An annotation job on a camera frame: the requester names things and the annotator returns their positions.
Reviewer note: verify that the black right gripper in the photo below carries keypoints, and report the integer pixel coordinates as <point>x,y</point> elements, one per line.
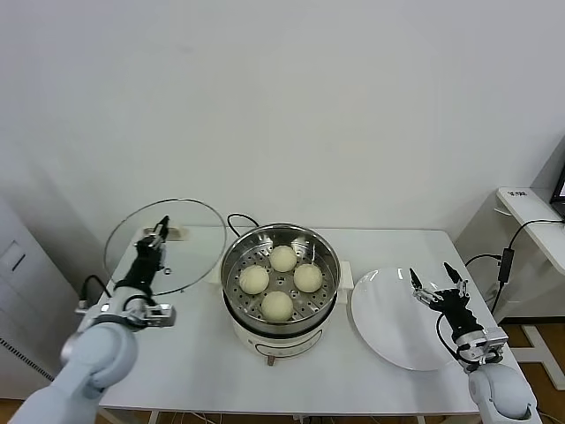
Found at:
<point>459,313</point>

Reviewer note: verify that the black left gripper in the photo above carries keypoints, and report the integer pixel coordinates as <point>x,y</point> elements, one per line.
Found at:
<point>145,269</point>

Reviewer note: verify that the round glass pot lid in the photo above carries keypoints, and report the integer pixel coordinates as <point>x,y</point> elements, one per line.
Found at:
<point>194,252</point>

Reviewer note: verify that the white steamed baozi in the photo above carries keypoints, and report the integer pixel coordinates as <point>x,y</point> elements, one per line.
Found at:
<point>253,280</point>
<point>283,259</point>
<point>307,278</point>
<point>277,306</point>

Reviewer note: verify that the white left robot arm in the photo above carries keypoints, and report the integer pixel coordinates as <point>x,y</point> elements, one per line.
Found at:
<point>97,353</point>

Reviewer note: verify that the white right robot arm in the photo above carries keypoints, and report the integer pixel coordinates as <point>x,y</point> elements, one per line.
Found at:
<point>503,393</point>

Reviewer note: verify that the perforated steel steamer basket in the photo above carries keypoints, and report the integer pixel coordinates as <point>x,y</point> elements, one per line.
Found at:
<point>234,265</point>

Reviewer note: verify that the large white plate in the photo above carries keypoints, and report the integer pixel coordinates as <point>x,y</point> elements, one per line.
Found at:
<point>388,318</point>

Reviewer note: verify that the white cabinet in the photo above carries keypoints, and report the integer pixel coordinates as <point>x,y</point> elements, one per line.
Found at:
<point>26,274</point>

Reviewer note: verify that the black laptop screen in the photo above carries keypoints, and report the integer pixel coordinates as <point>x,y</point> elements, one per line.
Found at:
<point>561,185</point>

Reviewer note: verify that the cream electric cooker base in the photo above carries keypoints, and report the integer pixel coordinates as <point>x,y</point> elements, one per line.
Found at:
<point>282,346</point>

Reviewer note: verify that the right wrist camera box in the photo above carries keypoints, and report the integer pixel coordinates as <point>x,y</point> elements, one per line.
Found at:
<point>485,344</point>

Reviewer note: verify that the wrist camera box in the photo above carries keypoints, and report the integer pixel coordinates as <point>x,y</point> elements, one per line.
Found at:
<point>485,344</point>
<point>160,314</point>

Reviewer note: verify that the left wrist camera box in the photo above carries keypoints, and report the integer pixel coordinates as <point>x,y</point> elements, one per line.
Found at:
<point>160,314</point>

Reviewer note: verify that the white desk foot frame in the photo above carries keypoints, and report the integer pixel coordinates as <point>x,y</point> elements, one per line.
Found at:
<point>536,344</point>

